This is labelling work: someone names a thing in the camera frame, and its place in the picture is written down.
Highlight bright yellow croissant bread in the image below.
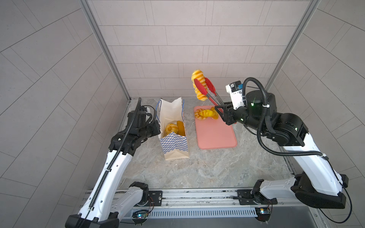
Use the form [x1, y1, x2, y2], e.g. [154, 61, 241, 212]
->
[200, 109, 213, 117]

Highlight striped long bread roll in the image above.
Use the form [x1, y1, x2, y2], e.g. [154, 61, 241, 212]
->
[191, 70, 208, 101]

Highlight red metal tongs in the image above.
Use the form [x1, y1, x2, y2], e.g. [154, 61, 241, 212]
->
[205, 78, 224, 106]

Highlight blue checkered paper bag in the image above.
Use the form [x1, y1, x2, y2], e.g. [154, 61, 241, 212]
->
[156, 98, 189, 161]

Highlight long yellow baguette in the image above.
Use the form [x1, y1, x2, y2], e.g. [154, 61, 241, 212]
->
[177, 121, 186, 136]

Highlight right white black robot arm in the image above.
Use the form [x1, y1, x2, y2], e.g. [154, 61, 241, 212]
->
[215, 90, 349, 209]

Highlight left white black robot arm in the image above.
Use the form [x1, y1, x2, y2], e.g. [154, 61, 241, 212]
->
[65, 120, 160, 228]

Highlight twisted yellow pretzel bread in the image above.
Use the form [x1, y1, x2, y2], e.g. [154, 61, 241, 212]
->
[194, 109, 207, 120]

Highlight small brown oval bun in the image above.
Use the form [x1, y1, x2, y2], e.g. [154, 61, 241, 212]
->
[211, 107, 220, 120]

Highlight pink plastic tray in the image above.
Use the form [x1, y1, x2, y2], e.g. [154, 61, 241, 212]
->
[194, 117, 238, 150]

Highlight left green circuit board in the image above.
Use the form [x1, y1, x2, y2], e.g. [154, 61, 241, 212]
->
[132, 210, 149, 219]

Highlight green circuit board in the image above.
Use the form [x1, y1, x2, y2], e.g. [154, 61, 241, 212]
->
[255, 207, 271, 222]
[132, 210, 149, 219]

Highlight right green circuit board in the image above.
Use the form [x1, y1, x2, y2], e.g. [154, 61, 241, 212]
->
[255, 207, 271, 222]

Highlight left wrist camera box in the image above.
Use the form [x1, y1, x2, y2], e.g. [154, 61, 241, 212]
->
[132, 105, 155, 128]

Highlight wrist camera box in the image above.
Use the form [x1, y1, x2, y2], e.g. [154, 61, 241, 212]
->
[132, 105, 155, 128]
[226, 81, 245, 110]

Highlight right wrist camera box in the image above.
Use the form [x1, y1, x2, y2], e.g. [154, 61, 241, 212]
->
[226, 81, 245, 110]

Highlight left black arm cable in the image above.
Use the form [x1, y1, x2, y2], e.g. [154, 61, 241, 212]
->
[82, 97, 157, 228]

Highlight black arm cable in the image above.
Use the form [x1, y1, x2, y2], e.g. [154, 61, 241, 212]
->
[82, 97, 157, 228]
[241, 76, 353, 224]

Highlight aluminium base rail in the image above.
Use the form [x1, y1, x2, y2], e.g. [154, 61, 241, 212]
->
[112, 188, 313, 221]

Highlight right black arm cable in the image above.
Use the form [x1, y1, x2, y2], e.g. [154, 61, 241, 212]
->
[241, 76, 353, 224]

